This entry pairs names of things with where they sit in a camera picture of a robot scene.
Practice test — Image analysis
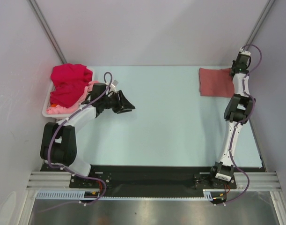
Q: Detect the left aluminium corner post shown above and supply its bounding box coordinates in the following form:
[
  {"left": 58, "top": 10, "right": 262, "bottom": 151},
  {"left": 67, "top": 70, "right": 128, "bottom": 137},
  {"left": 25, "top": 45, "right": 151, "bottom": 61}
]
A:
[{"left": 27, "top": 0, "right": 67, "bottom": 64}]

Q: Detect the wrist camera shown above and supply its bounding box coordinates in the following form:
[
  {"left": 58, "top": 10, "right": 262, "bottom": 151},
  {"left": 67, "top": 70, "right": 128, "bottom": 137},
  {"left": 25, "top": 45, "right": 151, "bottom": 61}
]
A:
[
  {"left": 239, "top": 48, "right": 251, "bottom": 57},
  {"left": 110, "top": 80, "right": 118, "bottom": 93}
]

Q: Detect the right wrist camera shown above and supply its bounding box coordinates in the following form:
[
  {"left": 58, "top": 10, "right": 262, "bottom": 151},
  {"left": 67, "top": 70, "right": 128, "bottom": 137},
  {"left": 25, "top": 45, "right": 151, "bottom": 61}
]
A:
[{"left": 239, "top": 48, "right": 251, "bottom": 57}]

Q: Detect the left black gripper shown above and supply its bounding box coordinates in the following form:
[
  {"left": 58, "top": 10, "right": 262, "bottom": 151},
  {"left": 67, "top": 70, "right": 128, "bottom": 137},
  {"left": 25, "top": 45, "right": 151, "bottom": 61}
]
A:
[{"left": 101, "top": 90, "right": 135, "bottom": 114}]

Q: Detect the right aluminium corner post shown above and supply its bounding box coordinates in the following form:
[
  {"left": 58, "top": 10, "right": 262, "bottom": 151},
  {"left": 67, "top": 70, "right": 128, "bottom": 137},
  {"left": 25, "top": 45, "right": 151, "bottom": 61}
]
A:
[{"left": 245, "top": 0, "right": 277, "bottom": 45}]

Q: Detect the light pink t shirt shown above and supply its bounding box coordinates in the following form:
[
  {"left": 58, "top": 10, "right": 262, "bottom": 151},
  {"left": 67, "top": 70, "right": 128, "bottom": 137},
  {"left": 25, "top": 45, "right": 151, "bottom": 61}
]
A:
[{"left": 45, "top": 81, "right": 98, "bottom": 115}]

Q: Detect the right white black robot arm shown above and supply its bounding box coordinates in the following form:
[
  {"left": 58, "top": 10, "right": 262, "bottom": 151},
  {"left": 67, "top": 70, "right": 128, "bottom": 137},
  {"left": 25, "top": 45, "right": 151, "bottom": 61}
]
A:
[{"left": 209, "top": 49, "right": 255, "bottom": 188}]

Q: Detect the white slotted cable duct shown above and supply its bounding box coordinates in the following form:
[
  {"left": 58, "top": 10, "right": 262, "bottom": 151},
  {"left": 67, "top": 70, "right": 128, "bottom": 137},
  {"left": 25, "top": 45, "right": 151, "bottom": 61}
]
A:
[{"left": 36, "top": 190, "right": 222, "bottom": 201}]

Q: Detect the aluminium corner post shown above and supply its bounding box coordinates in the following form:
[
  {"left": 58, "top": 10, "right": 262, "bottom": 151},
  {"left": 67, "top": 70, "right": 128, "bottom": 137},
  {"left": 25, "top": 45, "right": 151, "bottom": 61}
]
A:
[
  {"left": 27, "top": 0, "right": 67, "bottom": 64},
  {"left": 245, "top": 0, "right": 277, "bottom": 45}
]

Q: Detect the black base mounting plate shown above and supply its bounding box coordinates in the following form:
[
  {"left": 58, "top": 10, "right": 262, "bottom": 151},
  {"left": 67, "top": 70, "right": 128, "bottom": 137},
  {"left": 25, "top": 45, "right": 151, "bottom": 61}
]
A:
[{"left": 41, "top": 164, "right": 267, "bottom": 198}]

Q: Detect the aluminium front rail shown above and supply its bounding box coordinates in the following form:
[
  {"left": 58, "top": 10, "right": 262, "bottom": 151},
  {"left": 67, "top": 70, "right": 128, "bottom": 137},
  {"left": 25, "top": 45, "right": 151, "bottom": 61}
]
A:
[{"left": 26, "top": 172, "right": 282, "bottom": 191}]

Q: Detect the white plastic laundry basket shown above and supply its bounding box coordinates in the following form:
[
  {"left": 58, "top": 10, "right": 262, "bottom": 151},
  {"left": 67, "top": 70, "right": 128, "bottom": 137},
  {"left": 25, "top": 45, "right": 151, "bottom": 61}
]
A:
[{"left": 42, "top": 63, "right": 97, "bottom": 119}]

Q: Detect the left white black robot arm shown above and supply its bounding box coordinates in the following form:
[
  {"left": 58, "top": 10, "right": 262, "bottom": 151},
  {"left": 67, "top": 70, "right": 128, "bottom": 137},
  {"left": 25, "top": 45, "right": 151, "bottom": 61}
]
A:
[{"left": 40, "top": 83, "right": 135, "bottom": 188}]

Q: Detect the crimson red t shirt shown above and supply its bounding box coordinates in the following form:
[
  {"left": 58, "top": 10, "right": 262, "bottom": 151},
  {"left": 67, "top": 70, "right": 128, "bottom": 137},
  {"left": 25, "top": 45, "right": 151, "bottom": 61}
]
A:
[{"left": 50, "top": 63, "right": 93, "bottom": 108}]

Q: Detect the salmon pink t shirt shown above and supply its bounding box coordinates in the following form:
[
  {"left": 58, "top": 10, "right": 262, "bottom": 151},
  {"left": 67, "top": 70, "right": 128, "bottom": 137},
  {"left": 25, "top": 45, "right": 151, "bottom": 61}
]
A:
[{"left": 198, "top": 68, "right": 234, "bottom": 98}]

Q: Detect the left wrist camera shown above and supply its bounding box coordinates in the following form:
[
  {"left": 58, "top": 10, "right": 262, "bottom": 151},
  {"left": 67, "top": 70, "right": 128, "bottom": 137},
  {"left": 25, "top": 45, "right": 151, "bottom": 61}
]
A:
[{"left": 110, "top": 80, "right": 118, "bottom": 93}]

